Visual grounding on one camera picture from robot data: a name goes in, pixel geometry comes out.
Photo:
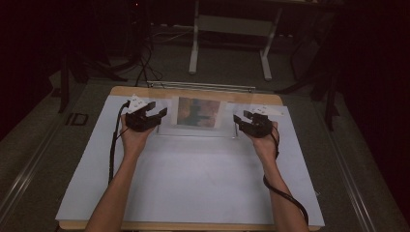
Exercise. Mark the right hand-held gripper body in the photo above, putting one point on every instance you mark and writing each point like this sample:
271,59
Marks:
261,127

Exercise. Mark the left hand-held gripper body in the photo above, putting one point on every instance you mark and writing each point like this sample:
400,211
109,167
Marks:
138,121

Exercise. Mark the photo print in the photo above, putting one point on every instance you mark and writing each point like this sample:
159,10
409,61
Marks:
197,112

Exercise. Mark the person's left hand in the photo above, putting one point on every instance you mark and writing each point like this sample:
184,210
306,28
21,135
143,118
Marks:
133,141

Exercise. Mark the person's right hand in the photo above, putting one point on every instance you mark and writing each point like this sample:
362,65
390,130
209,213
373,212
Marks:
266,148

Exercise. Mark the white table mat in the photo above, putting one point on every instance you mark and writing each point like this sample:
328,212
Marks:
199,180

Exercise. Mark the black metal stand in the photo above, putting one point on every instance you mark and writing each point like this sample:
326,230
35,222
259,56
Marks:
328,96
64,83

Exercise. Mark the white metal table frame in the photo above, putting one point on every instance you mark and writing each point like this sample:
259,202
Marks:
232,25

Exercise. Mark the aluminium floor rail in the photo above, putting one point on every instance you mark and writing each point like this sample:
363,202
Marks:
25,174
348,167

